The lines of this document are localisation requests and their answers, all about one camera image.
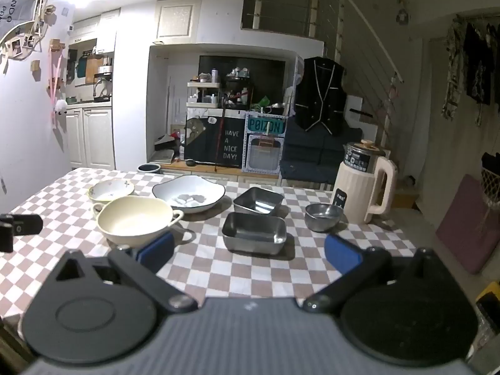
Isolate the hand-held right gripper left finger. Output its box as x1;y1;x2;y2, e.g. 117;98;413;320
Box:
55;230;198;315

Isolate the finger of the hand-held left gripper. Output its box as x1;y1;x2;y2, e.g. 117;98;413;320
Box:
0;214;43;253

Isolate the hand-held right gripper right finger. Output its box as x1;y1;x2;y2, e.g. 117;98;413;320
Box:
302;233;447;314

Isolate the cream two-handled bowl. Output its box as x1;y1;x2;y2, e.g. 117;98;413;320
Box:
92;196;184;248

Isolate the round steel bowl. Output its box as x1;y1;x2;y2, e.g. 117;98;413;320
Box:
305;203;344;233

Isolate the white plate dark rim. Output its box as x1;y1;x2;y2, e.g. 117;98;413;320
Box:
152;175;226;214

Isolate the small floral bowl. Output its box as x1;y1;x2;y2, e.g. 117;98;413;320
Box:
88;180;135;204

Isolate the large rectangular steel container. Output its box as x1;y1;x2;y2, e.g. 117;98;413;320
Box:
222;212;288;254

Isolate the small square steel container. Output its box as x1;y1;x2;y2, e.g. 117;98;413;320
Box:
233;187;285;216

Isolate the cream electric kettle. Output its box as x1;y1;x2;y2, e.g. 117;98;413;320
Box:
331;139;398;225

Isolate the checkered tablecloth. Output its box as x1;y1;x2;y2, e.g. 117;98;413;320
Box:
0;167;418;321

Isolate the white kitchen cabinet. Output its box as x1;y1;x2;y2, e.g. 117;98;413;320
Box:
66;107;116;170

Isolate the black cloth bear print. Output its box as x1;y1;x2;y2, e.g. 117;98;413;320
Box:
183;115;219;163

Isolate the white perforated crate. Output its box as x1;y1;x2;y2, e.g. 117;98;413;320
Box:
242;133;284;174

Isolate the black chalkboard sign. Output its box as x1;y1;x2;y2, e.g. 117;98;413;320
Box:
217;116;247;169

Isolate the pink cushion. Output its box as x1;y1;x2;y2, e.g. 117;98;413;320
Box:
435;174;500;275

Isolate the red and black stick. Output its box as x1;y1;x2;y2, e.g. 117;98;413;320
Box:
214;94;227;173

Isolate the pink ribbon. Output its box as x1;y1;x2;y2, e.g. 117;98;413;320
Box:
49;41;65;120

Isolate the teal sign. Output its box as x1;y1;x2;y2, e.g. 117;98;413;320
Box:
246;116;286;135

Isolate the yellow box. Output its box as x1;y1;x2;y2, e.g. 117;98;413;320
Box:
474;281;500;321

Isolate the black vest white trim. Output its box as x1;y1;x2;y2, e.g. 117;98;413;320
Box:
294;57;348;137

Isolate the white shelf rack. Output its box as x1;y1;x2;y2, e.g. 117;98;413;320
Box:
187;81;221;108

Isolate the white net basket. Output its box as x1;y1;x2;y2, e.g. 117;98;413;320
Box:
480;152;500;239

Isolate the patterned hanging garment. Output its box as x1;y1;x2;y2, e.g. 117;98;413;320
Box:
441;19;467;120

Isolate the stair railing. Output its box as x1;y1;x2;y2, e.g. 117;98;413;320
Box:
240;0;403;133

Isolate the white upper cabinet door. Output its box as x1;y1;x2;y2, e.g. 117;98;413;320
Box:
155;0;202;43

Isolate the black hanging garment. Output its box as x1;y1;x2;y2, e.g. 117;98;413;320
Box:
464;17;498;106

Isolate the wooden wall decoration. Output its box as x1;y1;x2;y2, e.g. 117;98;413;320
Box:
0;0;57;63

